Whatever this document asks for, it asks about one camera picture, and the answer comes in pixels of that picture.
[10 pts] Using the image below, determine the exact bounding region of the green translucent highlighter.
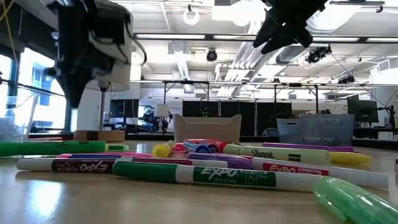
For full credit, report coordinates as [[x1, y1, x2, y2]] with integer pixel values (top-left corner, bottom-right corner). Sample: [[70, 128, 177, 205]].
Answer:
[[313, 176, 398, 224]]

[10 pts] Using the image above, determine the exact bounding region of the small white background lamp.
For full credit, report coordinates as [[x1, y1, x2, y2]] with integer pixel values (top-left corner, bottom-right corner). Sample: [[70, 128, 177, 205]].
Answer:
[[154, 103, 170, 131]]

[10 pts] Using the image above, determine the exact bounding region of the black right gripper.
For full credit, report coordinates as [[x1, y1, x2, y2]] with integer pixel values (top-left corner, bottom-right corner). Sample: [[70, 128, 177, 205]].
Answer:
[[252, 0, 329, 55]]

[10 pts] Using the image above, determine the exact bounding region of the black table frame rail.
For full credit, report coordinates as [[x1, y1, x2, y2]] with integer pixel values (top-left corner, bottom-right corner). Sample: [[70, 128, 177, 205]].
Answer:
[[27, 132, 398, 151]]

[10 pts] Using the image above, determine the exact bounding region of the purple translucent highlighter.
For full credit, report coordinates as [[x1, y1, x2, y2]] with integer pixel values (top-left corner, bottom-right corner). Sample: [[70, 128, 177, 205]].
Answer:
[[186, 152, 253, 170]]

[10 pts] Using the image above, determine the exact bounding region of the clear plastic container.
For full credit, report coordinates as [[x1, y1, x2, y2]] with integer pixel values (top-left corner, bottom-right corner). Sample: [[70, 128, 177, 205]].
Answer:
[[0, 95, 39, 143]]

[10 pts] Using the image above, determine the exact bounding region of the chunky yellow highlighter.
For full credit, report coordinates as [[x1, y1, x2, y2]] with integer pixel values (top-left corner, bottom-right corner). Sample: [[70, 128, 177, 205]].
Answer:
[[151, 140, 177, 159]]

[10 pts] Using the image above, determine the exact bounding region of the black computer monitor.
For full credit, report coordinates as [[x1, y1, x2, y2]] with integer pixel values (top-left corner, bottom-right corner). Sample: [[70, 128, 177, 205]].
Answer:
[[109, 98, 140, 119], [347, 98, 379, 124]]

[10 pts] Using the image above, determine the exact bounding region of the green capped marker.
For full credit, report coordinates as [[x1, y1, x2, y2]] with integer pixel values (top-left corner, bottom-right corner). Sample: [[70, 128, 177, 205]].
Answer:
[[106, 143, 130, 152]]

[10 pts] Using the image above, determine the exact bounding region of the dark background robot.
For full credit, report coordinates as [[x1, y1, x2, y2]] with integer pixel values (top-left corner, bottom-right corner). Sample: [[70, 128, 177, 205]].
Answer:
[[138, 105, 174, 133]]

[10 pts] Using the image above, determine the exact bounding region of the white shade table lamp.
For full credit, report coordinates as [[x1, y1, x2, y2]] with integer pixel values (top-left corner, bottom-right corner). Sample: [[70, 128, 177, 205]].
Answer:
[[73, 0, 134, 143]]

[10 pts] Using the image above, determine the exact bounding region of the slim yellow highlighter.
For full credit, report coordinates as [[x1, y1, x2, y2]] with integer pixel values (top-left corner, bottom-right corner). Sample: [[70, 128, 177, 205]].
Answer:
[[329, 151, 373, 166]]

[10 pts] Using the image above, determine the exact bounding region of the black tripod stand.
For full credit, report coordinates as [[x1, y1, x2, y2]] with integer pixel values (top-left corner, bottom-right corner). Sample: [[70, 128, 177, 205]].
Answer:
[[377, 104, 398, 135]]

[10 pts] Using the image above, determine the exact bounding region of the black partition wall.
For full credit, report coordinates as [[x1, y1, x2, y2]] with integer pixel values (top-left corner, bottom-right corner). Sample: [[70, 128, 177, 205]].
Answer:
[[182, 100, 293, 137]]

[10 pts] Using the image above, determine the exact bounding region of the black hanging camera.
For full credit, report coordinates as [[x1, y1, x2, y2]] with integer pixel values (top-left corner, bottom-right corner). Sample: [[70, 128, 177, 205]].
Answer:
[[338, 75, 356, 85], [306, 45, 333, 65]]

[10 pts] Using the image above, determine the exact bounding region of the coral red Sharpie highlighter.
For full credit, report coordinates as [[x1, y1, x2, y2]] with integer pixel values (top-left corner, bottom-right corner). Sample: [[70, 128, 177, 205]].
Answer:
[[177, 138, 229, 154]]

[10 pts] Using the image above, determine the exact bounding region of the black metal rack frame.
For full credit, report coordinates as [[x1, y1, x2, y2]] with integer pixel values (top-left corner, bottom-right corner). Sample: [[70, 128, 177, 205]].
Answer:
[[162, 79, 320, 103]]

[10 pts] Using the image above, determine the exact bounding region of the pale green Sharpie highlighter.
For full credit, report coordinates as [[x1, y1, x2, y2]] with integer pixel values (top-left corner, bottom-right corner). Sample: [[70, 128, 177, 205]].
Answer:
[[223, 144, 332, 167]]

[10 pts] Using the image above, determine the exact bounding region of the green EXPO marker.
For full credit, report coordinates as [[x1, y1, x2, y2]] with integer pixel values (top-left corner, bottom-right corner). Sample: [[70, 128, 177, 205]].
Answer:
[[113, 161, 331, 193]]

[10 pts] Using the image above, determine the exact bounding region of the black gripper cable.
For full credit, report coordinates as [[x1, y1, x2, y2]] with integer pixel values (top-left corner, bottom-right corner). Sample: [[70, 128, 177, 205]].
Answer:
[[123, 11, 147, 67]]

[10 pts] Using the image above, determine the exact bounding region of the violet blue highlighter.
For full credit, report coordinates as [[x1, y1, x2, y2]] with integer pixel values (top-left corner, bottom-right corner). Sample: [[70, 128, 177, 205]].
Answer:
[[198, 141, 220, 154]]

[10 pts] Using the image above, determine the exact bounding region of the black overhead light bar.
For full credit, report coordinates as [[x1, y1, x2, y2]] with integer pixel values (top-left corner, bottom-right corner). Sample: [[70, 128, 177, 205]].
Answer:
[[133, 32, 398, 44]]

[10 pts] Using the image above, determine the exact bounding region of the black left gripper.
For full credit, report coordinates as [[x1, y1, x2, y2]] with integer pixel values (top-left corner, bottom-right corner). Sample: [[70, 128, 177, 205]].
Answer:
[[45, 0, 115, 110]]

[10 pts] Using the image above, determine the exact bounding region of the plum EXPO marker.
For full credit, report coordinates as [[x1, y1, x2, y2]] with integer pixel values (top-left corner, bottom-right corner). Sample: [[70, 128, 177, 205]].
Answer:
[[16, 157, 193, 174]]

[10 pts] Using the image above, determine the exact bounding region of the white hanging ring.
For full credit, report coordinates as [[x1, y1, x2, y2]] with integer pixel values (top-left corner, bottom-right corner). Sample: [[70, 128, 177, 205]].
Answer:
[[182, 7, 200, 26]]

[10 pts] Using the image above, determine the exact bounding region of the cream plastic bin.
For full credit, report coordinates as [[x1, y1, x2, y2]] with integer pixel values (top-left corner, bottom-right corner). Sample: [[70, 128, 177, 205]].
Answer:
[[173, 113, 243, 144]]

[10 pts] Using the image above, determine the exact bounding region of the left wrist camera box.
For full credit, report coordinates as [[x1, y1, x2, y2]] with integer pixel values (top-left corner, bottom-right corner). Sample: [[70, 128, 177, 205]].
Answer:
[[92, 3, 129, 44]]

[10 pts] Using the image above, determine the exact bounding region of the red EXPO marker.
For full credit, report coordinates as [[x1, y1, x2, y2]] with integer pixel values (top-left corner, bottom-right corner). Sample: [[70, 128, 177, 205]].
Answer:
[[250, 157, 389, 190]]

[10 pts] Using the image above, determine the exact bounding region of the clear blue plastic bin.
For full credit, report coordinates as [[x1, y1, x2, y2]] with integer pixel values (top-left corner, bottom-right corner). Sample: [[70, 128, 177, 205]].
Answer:
[[275, 113, 355, 147]]

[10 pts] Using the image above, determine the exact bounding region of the blue EXPO marker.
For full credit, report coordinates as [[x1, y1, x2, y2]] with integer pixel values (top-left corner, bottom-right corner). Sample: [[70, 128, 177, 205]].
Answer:
[[67, 154, 228, 169]]

